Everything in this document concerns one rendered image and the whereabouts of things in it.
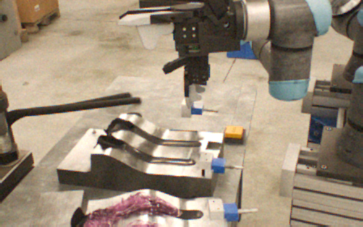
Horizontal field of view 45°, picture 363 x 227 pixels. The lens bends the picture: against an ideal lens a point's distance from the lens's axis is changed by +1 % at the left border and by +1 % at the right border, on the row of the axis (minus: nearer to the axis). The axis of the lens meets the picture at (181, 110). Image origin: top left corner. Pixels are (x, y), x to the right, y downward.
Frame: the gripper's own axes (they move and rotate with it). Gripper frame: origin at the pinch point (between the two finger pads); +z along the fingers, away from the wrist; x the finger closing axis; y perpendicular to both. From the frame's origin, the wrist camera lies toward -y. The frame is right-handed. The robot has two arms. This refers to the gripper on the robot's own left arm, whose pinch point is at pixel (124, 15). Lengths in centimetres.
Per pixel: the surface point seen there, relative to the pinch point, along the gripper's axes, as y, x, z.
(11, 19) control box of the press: 12, 101, 49
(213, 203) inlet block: 55, 25, -18
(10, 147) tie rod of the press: 52, 70, 48
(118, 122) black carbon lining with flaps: 43, 63, 9
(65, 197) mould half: 51, 28, 22
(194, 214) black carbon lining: 58, 25, -12
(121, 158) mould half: 48, 44, 7
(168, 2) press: 46, 462, -32
